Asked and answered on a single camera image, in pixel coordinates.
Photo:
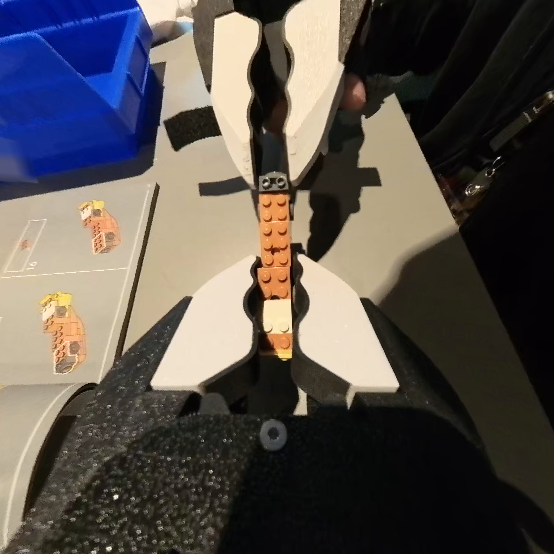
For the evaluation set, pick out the grey desk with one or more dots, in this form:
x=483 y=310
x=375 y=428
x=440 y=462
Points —
x=389 y=181

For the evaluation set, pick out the large blue plastic bin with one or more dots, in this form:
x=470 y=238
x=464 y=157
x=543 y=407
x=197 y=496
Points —
x=65 y=86

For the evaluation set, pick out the person's belt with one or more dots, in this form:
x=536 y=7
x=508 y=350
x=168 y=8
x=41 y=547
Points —
x=480 y=181

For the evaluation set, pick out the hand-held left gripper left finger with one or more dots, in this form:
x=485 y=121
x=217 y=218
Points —
x=203 y=342

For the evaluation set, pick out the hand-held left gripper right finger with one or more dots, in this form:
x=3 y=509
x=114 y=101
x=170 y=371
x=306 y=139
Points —
x=346 y=342

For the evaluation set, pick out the person's right hand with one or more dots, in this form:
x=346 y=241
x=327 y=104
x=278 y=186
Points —
x=352 y=93

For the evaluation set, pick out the grey instruction booklet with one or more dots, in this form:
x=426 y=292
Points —
x=65 y=259

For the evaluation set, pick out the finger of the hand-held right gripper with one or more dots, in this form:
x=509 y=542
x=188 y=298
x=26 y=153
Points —
x=231 y=86
x=316 y=78

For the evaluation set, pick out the person's right forearm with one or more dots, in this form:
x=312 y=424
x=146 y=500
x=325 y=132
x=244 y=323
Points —
x=389 y=43

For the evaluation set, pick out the small black toy brick piece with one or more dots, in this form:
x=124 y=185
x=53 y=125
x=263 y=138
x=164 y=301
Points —
x=273 y=181

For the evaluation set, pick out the person's black jacket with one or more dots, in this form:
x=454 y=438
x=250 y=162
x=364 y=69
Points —
x=497 y=65

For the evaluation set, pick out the orange toy brick model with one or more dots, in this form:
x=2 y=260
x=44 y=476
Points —
x=275 y=225

